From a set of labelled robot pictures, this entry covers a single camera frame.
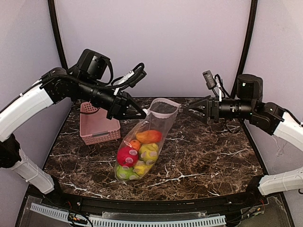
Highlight clear zip top bag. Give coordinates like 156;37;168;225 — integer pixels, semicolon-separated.
114;98;181;182

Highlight red toy food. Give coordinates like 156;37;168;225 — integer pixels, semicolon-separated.
116;146;139;167

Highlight yellow toy food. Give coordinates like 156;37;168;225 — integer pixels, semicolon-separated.
133;161;153;177

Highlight light green toy lettuce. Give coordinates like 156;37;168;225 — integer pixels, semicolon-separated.
116;166;139;181

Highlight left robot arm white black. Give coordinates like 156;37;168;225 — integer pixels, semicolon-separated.
0;49;146;195

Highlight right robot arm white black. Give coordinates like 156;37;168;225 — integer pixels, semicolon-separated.
184;71;303;150

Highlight pink plastic basket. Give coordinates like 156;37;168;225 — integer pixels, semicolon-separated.
80;102;121;145

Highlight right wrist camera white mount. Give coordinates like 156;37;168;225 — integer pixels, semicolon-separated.
202;70;230;101

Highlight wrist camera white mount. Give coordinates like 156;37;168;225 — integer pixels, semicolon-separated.
111;62;147;90
202;70;230;101

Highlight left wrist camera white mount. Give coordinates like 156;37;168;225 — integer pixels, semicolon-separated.
111;62;147;90

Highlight right black frame post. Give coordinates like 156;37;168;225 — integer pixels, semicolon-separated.
236;0;258;79

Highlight black frame post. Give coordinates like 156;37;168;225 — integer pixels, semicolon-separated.
47;0;68;69
236;0;258;79

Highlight black front rail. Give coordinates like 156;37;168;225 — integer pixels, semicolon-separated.
42;192;268;215

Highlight white slotted cable duct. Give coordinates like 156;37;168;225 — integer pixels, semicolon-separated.
30;203;227;227

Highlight left black frame post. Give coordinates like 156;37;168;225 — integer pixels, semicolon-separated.
47;0;68;69

